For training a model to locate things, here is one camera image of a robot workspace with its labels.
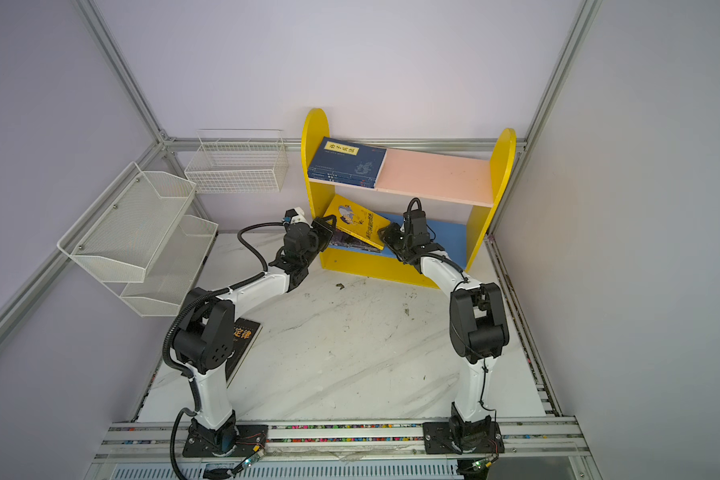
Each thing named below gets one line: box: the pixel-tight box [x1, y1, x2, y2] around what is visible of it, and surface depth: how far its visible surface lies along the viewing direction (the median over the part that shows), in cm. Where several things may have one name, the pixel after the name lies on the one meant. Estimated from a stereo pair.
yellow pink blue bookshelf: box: [301, 109, 517, 289], surface depth 80 cm
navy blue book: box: [307, 136, 387, 189], surface depth 78 cm
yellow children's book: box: [324, 194, 391, 251], surface depth 95 cm
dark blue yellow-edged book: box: [329, 229, 382, 253], surface depth 97 cm
